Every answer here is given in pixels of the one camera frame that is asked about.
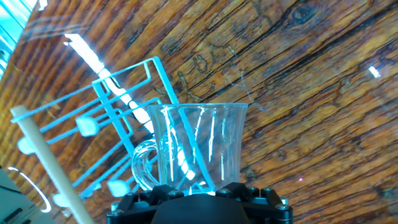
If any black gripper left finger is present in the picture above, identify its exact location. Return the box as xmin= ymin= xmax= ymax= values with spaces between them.
xmin=106 ymin=184 xmax=185 ymax=224

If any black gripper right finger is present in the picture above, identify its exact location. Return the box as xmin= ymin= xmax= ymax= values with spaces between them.
xmin=214 ymin=182 xmax=294 ymax=224

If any clear glass cup with handle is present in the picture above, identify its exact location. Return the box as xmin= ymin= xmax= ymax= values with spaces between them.
xmin=131 ymin=102 xmax=249 ymax=195

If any glossy wood grain mat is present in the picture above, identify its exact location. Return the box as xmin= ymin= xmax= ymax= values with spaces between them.
xmin=0 ymin=0 xmax=398 ymax=224

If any white wire cup rack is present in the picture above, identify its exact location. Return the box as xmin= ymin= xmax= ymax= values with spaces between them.
xmin=9 ymin=55 xmax=217 ymax=224

